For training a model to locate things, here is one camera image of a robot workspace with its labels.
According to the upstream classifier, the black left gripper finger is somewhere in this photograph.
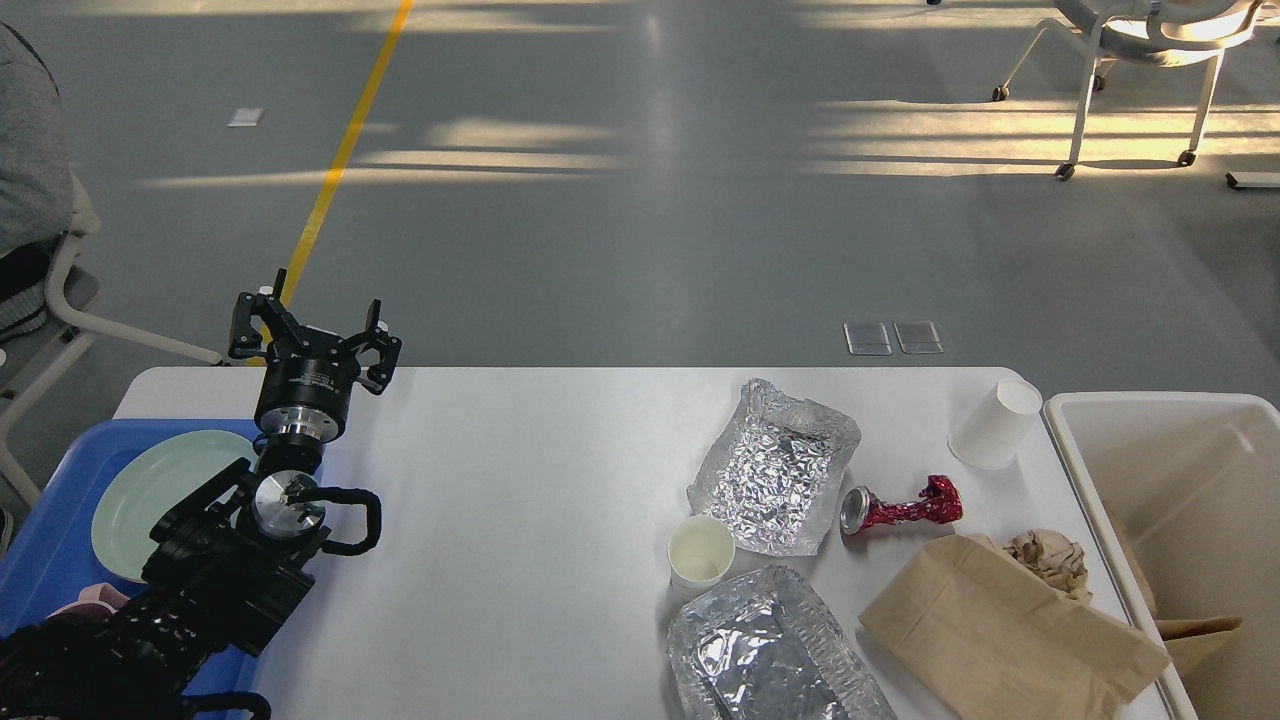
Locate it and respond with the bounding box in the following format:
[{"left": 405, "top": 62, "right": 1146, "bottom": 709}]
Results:
[
  {"left": 340, "top": 299, "right": 402, "bottom": 396},
  {"left": 227, "top": 268, "right": 301, "bottom": 363}
]

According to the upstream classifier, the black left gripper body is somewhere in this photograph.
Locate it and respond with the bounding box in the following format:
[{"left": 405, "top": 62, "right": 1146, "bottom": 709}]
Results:
[{"left": 255, "top": 334, "right": 361, "bottom": 443}]

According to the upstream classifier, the light green plate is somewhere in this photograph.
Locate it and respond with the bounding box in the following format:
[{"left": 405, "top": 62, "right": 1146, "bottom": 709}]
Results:
[{"left": 90, "top": 430, "right": 253, "bottom": 583}]

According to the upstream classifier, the pink mug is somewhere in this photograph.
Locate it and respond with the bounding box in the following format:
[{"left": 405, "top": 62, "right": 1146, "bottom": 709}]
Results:
[{"left": 47, "top": 582, "right": 131, "bottom": 623}]

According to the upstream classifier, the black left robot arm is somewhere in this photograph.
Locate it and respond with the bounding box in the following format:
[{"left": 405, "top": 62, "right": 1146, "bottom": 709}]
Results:
[{"left": 3, "top": 272, "right": 402, "bottom": 719}]

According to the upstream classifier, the white chair left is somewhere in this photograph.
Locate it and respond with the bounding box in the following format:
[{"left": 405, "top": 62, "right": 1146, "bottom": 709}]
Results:
[{"left": 1, "top": 177, "right": 227, "bottom": 510}]

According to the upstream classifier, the white floor marker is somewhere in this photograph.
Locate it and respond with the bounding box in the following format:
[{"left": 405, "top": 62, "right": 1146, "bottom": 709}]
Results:
[{"left": 227, "top": 108, "right": 266, "bottom": 128}]

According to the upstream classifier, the person in grey sweater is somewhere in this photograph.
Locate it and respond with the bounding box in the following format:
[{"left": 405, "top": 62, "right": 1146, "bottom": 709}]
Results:
[{"left": 1, "top": 24, "right": 73, "bottom": 341}]

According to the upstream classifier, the blue plastic tray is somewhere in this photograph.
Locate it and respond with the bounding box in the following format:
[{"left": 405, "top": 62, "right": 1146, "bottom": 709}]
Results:
[{"left": 3, "top": 420, "right": 308, "bottom": 719}]

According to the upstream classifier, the white paper cup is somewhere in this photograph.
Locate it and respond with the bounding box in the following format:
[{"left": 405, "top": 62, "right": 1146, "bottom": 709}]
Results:
[{"left": 666, "top": 514, "right": 737, "bottom": 591}]

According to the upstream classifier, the crumpled foil upper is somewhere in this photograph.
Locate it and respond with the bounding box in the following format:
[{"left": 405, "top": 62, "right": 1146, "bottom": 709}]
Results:
[{"left": 687, "top": 378, "right": 861, "bottom": 557}]

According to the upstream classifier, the foil container lower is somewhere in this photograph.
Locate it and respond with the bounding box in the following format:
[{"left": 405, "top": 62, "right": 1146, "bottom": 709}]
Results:
[{"left": 668, "top": 565, "right": 897, "bottom": 719}]

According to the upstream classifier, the clear floor plate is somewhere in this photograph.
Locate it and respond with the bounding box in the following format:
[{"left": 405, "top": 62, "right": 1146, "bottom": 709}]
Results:
[
  {"left": 893, "top": 322, "right": 945, "bottom": 354},
  {"left": 844, "top": 322, "right": 893, "bottom": 357}
]

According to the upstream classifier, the crushed red soda can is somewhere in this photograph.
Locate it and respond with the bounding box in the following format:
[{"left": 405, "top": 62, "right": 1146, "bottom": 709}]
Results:
[{"left": 838, "top": 474, "right": 964, "bottom": 536}]

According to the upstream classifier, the translucent plastic cup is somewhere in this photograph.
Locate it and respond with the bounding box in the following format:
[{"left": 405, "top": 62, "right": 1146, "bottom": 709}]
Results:
[{"left": 948, "top": 378, "right": 1043, "bottom": 470}]

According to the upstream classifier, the brown paper bag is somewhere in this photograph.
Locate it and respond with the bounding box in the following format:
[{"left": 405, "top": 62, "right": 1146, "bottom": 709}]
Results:
[{"left": 860, "top": 536, "right": 1171, "bottom": 719}]

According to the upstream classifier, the crumpled brown paper ball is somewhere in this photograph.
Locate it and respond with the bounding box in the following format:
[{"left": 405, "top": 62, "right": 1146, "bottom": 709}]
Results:
[{"left": 1004, "top": 529, "right": 1093, "bottom": 605}]

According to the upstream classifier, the white plastic bin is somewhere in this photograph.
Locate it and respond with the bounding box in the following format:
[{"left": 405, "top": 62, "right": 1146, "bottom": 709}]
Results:
[{"left": 1044, "top": 391, "right": 1279, "bottom": 719}]

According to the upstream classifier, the brown paper in bin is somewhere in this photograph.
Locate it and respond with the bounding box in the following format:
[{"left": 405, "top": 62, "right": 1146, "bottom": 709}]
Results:
[{"left": 1108, "top": 515, "right": 1244, "bottom": 680}]

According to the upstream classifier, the white office chair right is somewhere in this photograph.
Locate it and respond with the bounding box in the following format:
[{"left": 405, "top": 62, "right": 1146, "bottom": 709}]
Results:
[{"left": 991, "top": 1, "right": 1263, "bottom": 181}]

